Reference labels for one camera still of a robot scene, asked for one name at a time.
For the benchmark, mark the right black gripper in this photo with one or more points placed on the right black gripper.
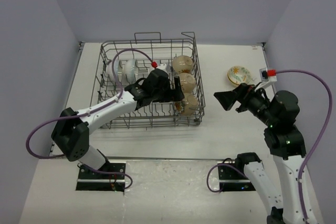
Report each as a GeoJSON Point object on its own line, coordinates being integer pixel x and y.
{"type": "Point", "coordinates": [244, 93]}

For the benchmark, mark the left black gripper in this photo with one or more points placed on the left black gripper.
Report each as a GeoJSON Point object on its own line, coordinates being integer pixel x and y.
{"type": "Point", "coordinates": [172, 95]}

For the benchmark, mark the beige floral bowl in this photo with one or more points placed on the beige floral bowl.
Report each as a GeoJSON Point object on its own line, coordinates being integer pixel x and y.
{"type": "Point", "coordinates": [188, 105]}
{"type": "Point", "coordinates": [188, 82]}
{"type": "Point", "coordinates": [182, 64]}

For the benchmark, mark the beige floral bowl front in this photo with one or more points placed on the beige floral bowl front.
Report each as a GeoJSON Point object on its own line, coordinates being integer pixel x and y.
{"type": "Point", "coordinates": [188, 105]}

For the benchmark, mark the white green floral bowl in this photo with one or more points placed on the white green floral bowl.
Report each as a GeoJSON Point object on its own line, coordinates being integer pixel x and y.
{"type": "Point", "coordinates": [238, 75]}

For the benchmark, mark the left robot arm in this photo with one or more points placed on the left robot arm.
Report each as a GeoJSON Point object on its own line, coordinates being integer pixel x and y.
{"type": "Point", "coordinates": [73, 129]}

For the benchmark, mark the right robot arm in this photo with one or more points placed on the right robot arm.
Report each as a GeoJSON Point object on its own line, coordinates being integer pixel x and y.
{"type": "Point", "coordinates": [286, 145]}

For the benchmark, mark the beige floral bowl back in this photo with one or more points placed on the beige floral bowl back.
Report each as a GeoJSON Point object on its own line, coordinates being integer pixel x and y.
{"type": "Point", "coordinates": [182, 64]}

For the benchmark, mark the white blue-striped bowl right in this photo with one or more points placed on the white blue-striped bowl right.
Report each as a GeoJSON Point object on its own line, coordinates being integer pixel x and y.
{"type": "Point", "coordinates": [153, 66]}

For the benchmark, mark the white blue-striped bowl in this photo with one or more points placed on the white blue-striped bowl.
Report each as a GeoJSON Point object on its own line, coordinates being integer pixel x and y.
{"type": "Point", "coordinates": [117, 67]}
{"type": "Point", "coordinates": [153, 66]}
{"type": "Point", "coordinates": [130, 71]}

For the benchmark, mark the white blue-striped bowl middle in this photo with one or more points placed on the white blue-striped bowl middle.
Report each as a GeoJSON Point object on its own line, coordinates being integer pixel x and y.
{"type": "Point", "coordinates": [130, 71]}

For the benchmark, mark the white blue-striped bowl left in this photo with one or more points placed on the white blue-striped bowl left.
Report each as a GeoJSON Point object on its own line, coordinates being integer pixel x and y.
{"type": "Point", "coordinates": [117, 67]}

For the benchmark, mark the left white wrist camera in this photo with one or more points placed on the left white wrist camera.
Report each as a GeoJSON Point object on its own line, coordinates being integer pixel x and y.
{"type": "Point", "coordinates": [164, 67]}

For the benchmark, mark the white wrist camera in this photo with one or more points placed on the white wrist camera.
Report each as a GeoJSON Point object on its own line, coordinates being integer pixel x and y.
{"type": "Point", "coordinates": [164, 67]}
{"type": "Point", "coordinates": [268, 78]}

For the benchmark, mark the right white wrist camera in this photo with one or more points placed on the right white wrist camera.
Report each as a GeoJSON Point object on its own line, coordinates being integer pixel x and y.
{"type": "Point", "coordinates": [268, 78]}

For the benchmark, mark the grey wire dish rack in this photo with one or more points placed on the grey wire dish rack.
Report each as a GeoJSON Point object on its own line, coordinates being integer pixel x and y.
{"type": "Point", "coordinates": [146, 51]}

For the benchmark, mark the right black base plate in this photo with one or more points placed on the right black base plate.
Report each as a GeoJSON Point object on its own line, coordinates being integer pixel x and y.
{"type": "Point", "coordinates": [230, 180]}

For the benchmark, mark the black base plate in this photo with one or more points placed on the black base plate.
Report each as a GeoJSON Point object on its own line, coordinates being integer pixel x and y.
{"type": "Point", "coordinates": [90, 181]}
{"type": "Point", "coordinates": [230, 180]}

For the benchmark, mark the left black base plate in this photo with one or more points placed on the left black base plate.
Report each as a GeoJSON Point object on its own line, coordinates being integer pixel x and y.
{"type": "Point", "coordinates": [90, 181]}

